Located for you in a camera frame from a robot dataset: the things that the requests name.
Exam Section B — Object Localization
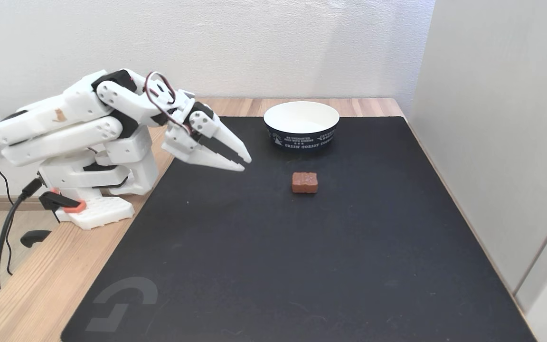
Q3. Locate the brown block toy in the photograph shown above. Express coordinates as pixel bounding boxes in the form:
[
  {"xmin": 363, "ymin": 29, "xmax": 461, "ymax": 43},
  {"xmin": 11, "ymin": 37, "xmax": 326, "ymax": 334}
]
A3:
[{"xmin": 292, "ymin": 171, "xmax": 319, "ymax": 194}]

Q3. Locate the white and navy paper bowl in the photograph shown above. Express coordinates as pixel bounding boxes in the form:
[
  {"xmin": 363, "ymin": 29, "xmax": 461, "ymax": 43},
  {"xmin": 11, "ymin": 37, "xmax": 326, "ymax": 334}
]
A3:
[{"xmin": 263, "ymin": 101, "xmax": 340, "ymax": 150}]

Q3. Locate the black and orange clamp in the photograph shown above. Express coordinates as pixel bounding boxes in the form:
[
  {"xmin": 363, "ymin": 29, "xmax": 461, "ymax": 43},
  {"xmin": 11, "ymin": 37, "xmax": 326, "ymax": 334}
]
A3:
[{"xmin": 20, "ymin": 189, "xmax": 87, "ymax": 248}]

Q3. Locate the black desk mat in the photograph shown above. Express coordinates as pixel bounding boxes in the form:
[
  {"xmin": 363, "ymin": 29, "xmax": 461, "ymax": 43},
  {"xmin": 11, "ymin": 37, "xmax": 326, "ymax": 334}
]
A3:
[{"xmin": 60, "ymin": 115, "xmax": 538, "ymax": 342}]

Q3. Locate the white closet door panel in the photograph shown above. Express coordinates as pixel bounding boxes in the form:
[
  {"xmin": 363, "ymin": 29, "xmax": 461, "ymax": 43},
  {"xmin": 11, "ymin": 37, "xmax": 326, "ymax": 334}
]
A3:
[{"xmin": 406, "ymin": 0, "xmax": 547, "ymax": 342}]

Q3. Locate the red and black servo cable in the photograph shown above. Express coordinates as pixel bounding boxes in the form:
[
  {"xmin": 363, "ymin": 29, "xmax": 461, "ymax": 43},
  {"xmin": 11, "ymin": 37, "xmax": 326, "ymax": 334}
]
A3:
[{"xmin": 142, "ymin": 71, "xmax": 193, "ymax": 136}]

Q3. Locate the thick black power cable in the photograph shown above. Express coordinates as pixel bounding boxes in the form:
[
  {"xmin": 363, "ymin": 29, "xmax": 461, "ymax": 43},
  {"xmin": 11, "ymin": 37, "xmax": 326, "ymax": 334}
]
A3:
[{"xmin": 0, "ymin": 178, "xmax": 44, "ymax": 293}]

